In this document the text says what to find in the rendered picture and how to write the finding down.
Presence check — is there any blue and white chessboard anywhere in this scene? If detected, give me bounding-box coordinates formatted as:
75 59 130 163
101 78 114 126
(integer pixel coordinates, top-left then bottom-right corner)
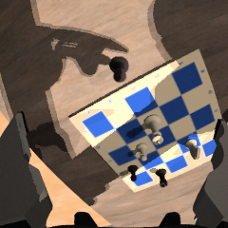
69 48 222 192

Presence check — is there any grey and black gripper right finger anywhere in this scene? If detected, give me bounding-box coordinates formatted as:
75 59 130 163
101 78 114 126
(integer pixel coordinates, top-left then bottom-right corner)
193 119 228 228

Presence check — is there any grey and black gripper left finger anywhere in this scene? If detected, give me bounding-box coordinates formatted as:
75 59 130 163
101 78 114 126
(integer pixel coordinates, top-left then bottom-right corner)
0 111 53 228

